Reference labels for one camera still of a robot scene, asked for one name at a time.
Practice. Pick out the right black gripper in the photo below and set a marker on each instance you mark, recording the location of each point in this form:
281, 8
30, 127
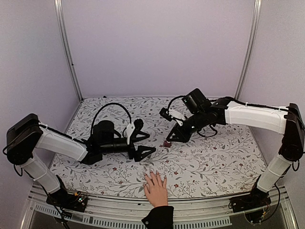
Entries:
180, 137

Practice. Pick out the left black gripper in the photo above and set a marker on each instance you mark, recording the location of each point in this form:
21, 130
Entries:
137, 155

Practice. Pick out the red nail polish bottle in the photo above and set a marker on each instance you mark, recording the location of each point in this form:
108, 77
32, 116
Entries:
167, 144

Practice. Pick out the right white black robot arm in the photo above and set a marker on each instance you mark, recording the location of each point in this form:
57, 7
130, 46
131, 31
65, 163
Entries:
285, 121

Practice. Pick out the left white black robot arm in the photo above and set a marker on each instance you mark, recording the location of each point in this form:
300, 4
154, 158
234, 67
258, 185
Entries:
29, 133

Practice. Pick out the black sleeved forearm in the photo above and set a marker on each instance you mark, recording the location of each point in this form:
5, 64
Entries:
159, 218

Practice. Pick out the person's hand with painted nails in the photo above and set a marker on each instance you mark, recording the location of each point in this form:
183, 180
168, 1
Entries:
155, 189

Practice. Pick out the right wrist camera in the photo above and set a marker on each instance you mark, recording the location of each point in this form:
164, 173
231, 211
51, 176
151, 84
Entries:
170, 114

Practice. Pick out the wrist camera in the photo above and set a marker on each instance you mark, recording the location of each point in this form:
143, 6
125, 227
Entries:
170, 114
135, 126

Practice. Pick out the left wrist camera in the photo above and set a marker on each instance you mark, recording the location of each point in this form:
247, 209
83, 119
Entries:
135, 126

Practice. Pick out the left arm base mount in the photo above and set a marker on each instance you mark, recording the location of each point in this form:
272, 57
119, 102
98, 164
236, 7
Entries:
63, 199

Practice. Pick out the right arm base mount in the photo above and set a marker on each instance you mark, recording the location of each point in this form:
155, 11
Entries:
257, 202

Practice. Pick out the right aluminium frame post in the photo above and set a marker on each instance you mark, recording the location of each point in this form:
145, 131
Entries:
249, 49

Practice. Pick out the aluminium frame post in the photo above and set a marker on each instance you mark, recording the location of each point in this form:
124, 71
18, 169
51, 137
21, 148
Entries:
249, 49
66, 47

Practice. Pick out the left aluminium frame post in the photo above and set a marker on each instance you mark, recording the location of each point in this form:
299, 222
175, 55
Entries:
66, 47

